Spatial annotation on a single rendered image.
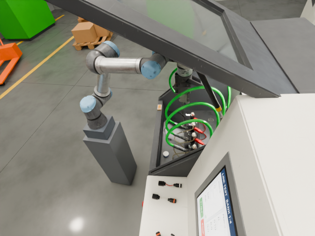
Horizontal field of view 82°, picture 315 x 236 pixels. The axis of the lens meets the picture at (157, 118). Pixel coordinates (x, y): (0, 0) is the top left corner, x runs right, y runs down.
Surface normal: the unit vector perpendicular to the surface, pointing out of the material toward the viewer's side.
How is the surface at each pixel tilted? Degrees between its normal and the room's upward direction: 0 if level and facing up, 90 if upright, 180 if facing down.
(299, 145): 0
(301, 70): 0
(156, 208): 0
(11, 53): 90
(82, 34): 90
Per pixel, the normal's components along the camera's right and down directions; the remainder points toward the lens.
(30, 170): -0.11, -0.68
